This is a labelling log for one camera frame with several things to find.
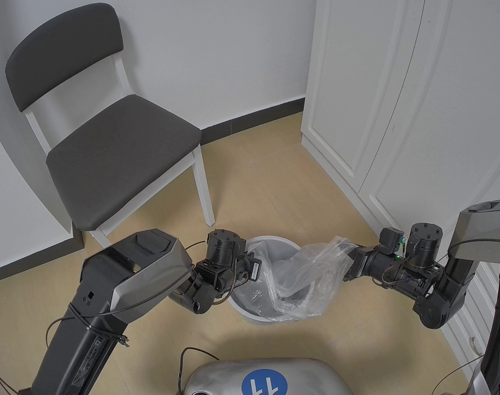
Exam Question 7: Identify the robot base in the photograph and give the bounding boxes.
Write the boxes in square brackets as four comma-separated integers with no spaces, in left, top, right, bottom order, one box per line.
[186,358,353,395]

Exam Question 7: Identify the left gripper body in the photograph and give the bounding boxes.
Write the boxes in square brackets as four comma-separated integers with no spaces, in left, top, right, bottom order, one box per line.
[233,250,269,287]

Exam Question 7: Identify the clear plastic bag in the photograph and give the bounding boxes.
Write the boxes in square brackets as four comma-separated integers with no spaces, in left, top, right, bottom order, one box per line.
[256,236,353,322]

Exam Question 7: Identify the white wardrobe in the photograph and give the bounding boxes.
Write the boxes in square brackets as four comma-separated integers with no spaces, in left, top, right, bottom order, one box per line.
[300,0,500,386]

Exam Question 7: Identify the white trash bin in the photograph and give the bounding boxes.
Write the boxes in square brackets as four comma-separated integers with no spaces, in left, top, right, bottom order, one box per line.
[228,236,316,324]

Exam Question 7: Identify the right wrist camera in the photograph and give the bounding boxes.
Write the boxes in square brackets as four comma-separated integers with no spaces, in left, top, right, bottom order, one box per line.
[379,227,406,258]

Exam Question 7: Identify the black cable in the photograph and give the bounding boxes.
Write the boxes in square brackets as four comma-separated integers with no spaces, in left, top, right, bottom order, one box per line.
[0,375,20,395]
[179,347,222,395]
[433,354,487,395]

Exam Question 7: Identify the white chair dark grey cushions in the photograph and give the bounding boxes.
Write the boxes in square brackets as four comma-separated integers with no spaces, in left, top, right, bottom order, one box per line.
[5,2,216,249]

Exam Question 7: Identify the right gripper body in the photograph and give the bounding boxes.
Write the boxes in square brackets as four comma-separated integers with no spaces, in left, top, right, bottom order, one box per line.
[344,246,388,283]

